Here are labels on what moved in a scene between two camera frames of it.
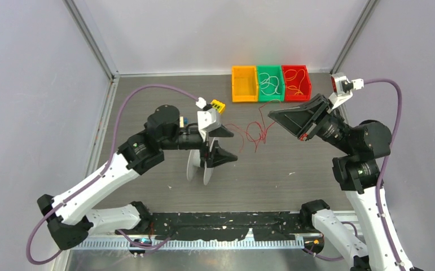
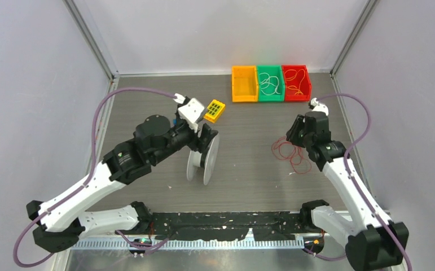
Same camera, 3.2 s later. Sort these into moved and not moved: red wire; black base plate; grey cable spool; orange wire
Moved: red wire
Not moved: grey cable spool; orange wire; black base plate
